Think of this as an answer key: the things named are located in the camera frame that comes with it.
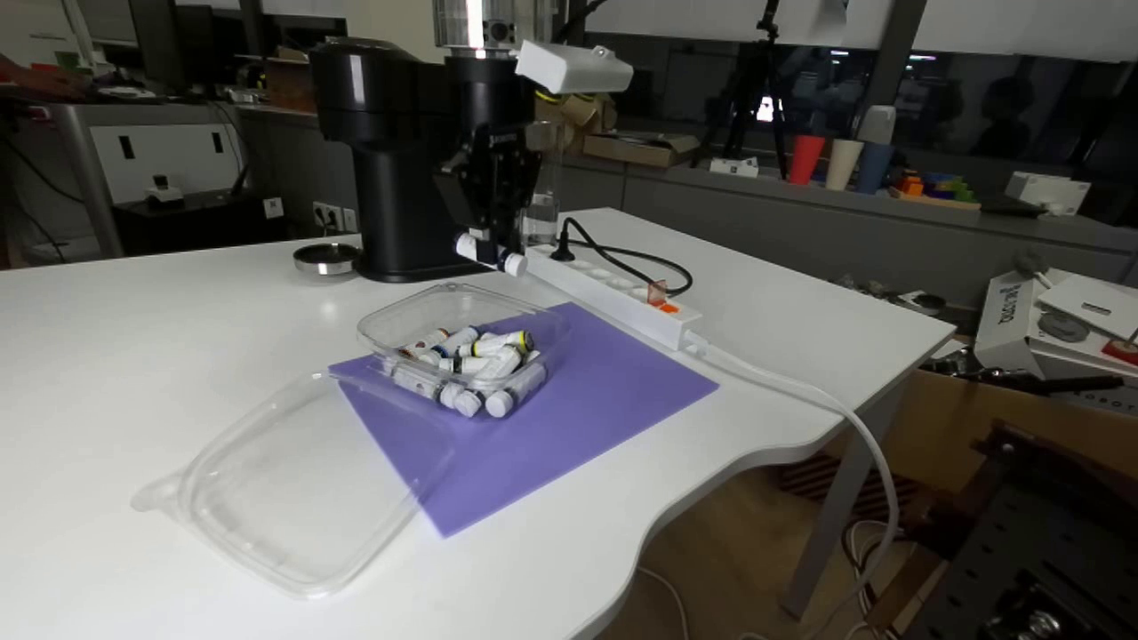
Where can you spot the white wall socket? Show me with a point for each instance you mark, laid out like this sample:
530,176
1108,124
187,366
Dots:
333,217

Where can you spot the white power strip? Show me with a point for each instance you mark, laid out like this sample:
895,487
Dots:
617,289

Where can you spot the clear plastic lid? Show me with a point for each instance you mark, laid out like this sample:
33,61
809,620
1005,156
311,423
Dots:
296,500

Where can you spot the black coffee machine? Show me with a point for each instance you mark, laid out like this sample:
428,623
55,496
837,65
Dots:
379,153

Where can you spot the purple paper mat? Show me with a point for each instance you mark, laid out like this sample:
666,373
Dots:
590,403

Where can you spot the black camera tripod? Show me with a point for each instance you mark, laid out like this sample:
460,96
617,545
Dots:
759,82

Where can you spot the grey table leg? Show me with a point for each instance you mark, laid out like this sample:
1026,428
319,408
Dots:
842,500

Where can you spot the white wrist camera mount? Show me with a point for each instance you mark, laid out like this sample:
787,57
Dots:
575,65

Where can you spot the black perforated board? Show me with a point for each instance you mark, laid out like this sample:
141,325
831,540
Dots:
1042,556

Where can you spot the flat cardboard box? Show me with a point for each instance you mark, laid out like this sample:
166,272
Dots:
640,149

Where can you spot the open cardboard box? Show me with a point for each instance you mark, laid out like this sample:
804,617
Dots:
582,120

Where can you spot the plain white box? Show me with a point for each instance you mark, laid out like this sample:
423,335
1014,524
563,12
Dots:
1048,192

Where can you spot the blue cup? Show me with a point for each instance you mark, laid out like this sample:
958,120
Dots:
873,168

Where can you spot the red cup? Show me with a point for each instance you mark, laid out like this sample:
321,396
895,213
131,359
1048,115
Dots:
804,160

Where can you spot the stack of white boxes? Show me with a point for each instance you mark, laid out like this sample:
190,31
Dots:
1091,322

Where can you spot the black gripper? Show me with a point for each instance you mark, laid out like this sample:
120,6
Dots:
503,120

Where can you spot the round metal drip tray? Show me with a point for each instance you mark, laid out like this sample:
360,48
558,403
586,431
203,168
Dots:
325,258

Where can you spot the small bottle with yellow label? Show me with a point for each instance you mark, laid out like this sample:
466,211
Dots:
505,341

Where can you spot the white printed carton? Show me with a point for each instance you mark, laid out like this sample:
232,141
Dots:
1005,322

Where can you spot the grey equipment cabinet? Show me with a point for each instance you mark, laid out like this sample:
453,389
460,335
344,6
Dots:
153,153

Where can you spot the colourful toy blocks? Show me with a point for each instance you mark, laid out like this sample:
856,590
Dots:
928,185

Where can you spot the clear plastic bowl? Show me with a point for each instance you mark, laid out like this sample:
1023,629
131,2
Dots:
402,317

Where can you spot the long grey counter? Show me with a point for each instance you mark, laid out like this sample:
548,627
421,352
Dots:
831,233

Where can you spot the beige cup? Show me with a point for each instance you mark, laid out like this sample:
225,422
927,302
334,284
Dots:
844,163

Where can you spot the white upturned cup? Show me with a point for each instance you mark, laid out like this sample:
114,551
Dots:
879,124

